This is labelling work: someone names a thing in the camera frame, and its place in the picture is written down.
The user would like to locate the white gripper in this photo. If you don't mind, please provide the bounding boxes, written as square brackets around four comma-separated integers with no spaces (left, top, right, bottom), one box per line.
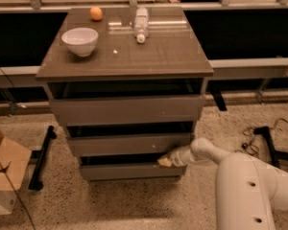
[157,146,195,168]

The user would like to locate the grey bottom drawer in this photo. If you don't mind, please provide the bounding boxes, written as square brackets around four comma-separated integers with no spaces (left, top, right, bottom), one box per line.
[80,152,185,181]

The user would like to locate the grey drawer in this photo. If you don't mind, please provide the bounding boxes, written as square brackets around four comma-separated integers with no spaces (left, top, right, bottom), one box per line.
[80,152,185,181]
[67,121,193,156]
[47,81,206,127]

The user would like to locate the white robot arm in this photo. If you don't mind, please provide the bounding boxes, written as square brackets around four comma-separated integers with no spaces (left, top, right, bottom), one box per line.
[157,138,288,230]

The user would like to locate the grey top drawer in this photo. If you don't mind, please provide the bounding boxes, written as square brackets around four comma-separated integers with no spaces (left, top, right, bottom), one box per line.
[47,81,206,127]

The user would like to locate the grey middle drawer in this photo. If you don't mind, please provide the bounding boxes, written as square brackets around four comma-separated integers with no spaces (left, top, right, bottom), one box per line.
[67,121,193,156]

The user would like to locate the grey drawer cabinet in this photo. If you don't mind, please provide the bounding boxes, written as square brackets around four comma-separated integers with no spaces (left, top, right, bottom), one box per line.
[35,6,215,182]

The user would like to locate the black right stand leg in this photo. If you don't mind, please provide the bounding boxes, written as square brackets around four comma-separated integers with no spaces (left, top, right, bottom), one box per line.
[253,126,288,168]

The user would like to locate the black stand leg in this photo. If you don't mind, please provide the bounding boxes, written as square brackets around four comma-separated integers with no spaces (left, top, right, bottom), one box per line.
[29,126,57,191]
[253,126,288,168]

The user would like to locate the black left stand leg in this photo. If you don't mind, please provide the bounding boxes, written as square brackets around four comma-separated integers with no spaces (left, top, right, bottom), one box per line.
[29,126,57,191]

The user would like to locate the clear plastic bottle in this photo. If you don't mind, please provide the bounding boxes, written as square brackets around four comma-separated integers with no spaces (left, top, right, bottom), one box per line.
[133,8,149,44]

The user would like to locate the white ceramic bowl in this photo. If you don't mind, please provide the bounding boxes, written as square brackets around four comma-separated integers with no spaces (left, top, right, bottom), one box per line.
[61,28,99,57]

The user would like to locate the orange fruit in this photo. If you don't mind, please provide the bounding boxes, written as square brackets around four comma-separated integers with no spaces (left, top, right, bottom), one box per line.
[89,7,103,21]

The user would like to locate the white box under cardboard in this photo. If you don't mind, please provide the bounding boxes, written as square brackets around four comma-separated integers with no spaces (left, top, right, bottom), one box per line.
[0,191,16,216]

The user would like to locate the black cable on floor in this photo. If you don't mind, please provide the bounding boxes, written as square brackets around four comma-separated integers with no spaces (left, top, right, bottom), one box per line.
[239,72,288,158]

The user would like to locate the black cable at left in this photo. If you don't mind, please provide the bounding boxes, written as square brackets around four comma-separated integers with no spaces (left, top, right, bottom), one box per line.
[0,64,36,230]

